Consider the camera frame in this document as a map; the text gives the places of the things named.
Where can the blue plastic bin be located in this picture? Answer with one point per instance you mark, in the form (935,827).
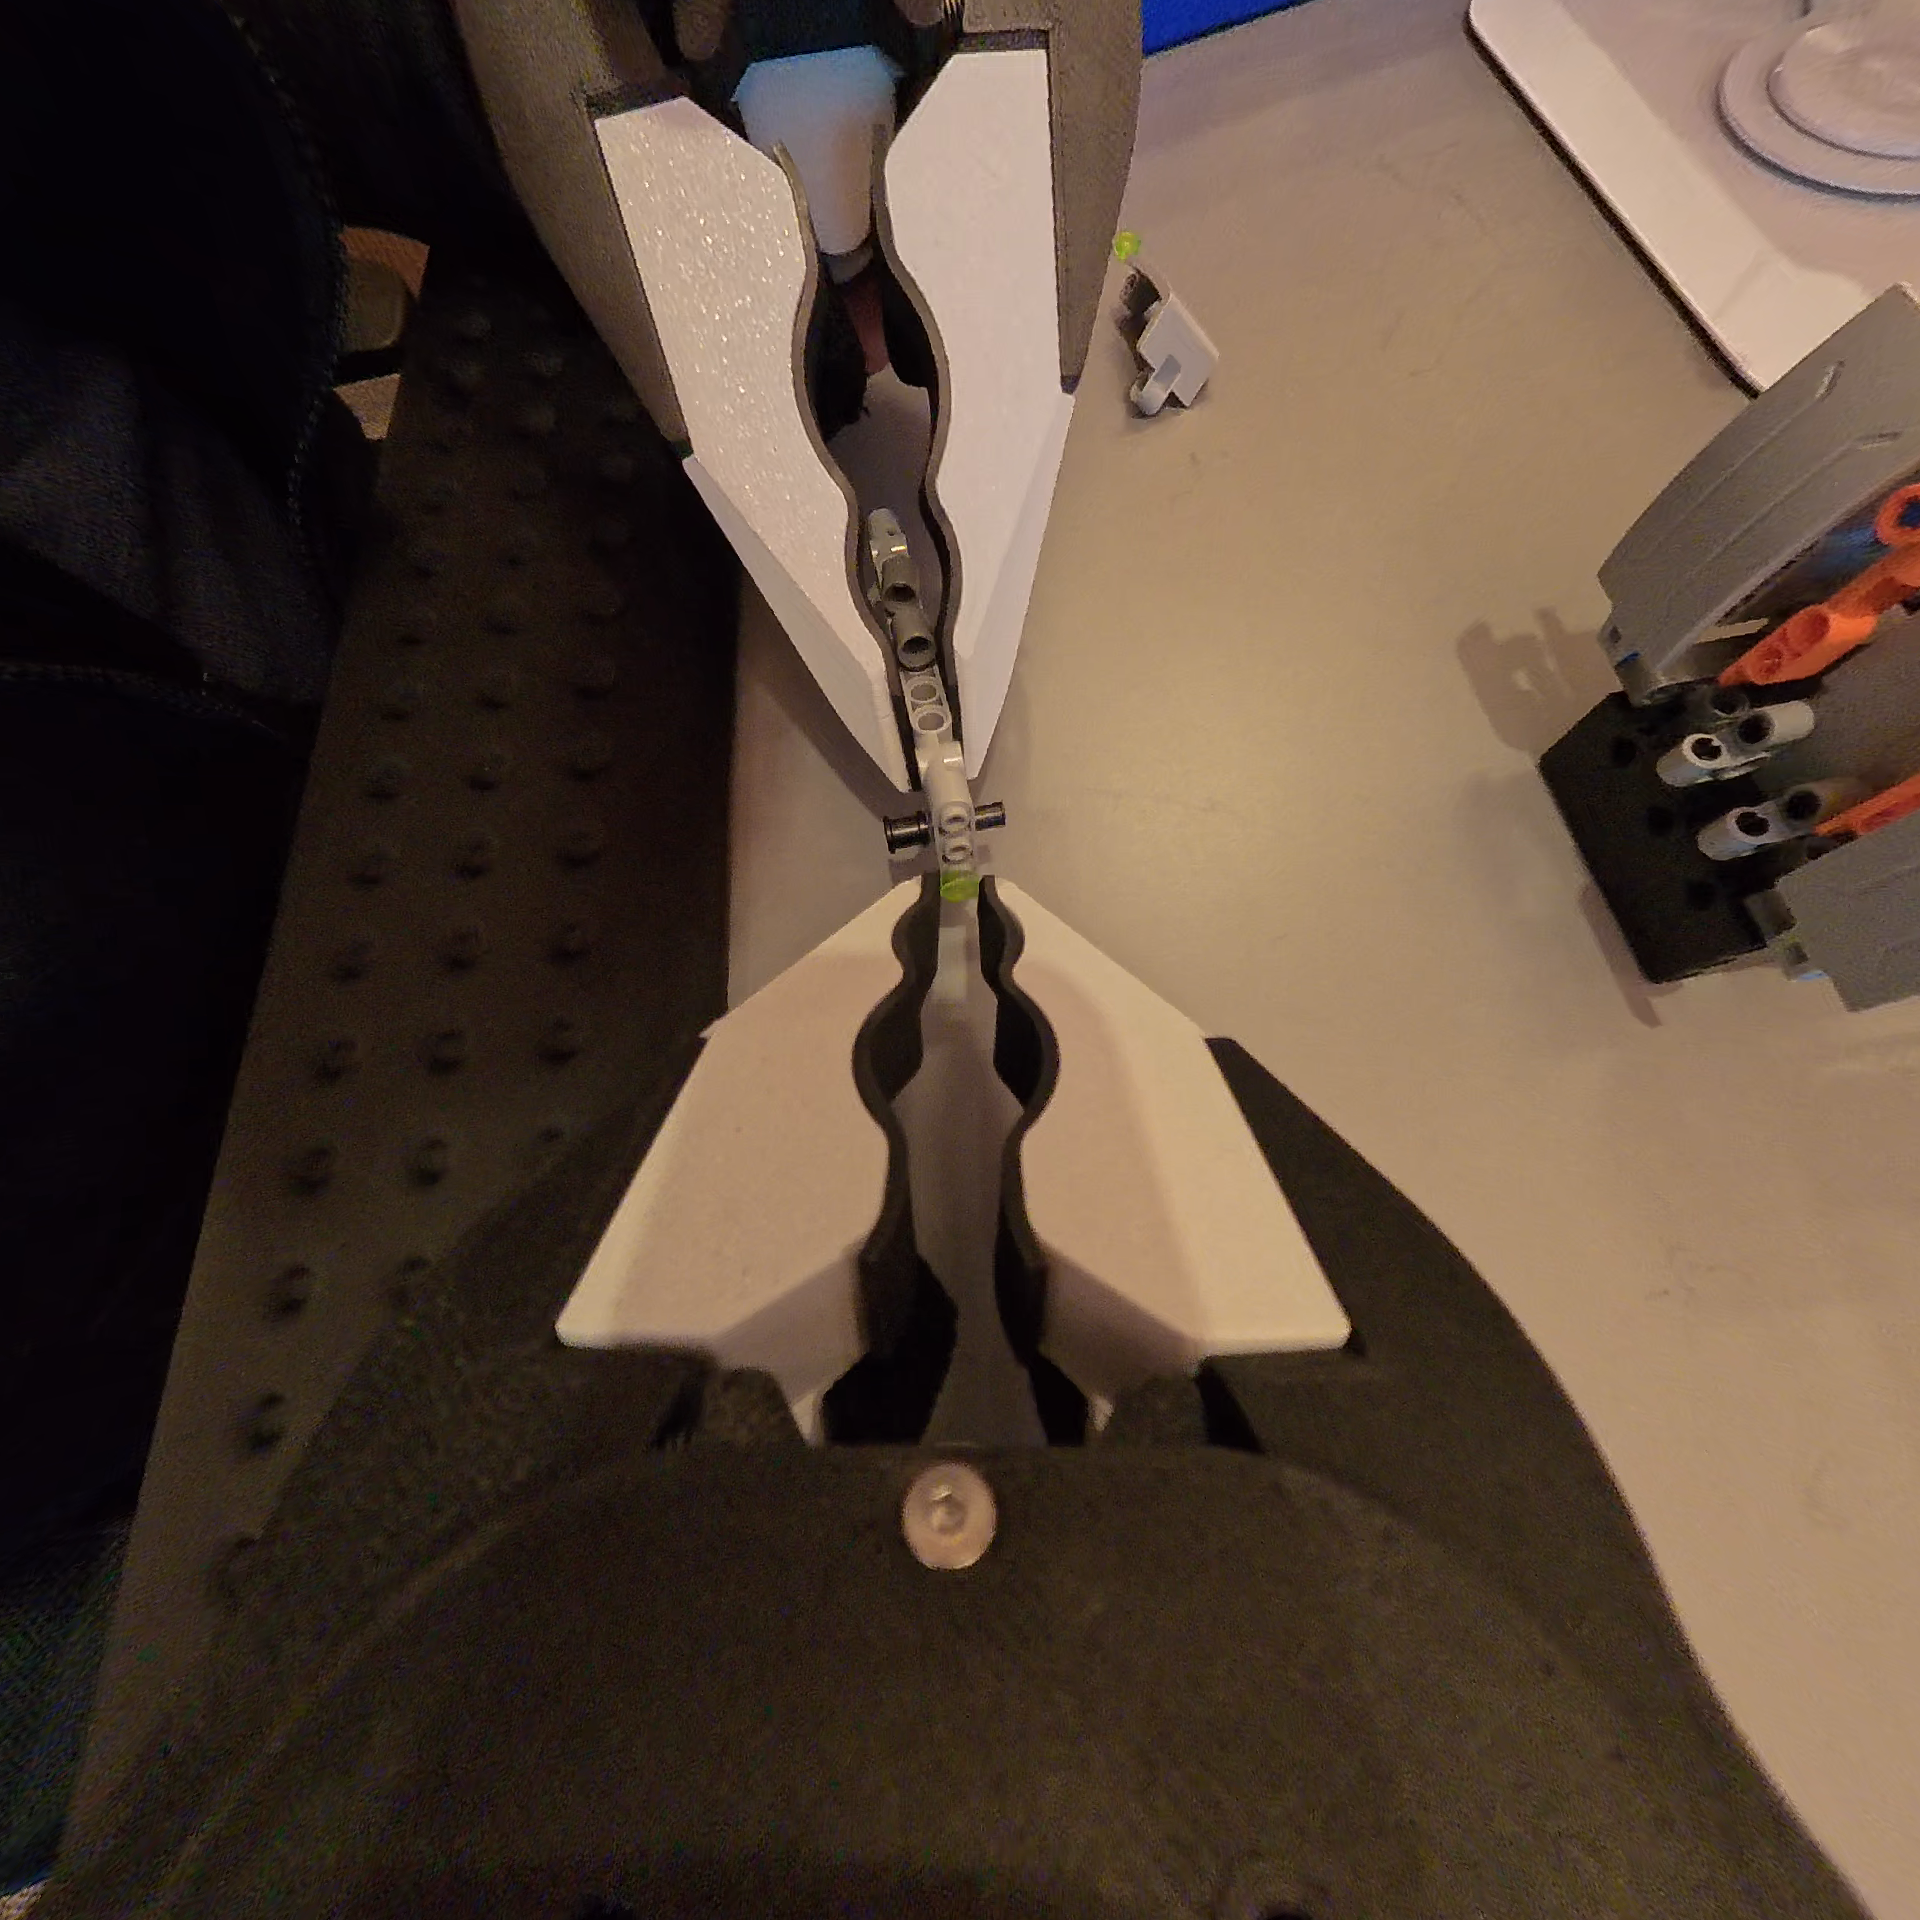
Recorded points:
(1231,19)

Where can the small grey brick connector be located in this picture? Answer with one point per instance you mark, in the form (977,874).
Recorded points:
(951,803)

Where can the small grey curved brick piece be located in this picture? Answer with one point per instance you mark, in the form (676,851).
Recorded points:
(1177,353)

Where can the black studded foam pad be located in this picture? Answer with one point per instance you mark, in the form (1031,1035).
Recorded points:
(494,900)

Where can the light grey holed brick beam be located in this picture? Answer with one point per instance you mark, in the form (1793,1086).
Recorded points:
(908,628)

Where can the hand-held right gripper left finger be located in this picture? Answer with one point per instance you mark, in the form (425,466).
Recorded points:
(721,1201)

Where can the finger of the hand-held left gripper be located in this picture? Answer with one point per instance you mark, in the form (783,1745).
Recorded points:
(998,299)
(704,329)

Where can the grey orange toy brick model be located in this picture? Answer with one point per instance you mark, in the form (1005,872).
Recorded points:
(1757,675)

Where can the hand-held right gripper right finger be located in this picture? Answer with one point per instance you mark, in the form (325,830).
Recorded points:
(1185,1201)

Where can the white stand with base plate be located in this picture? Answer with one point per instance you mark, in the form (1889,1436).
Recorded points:
(1621,148)

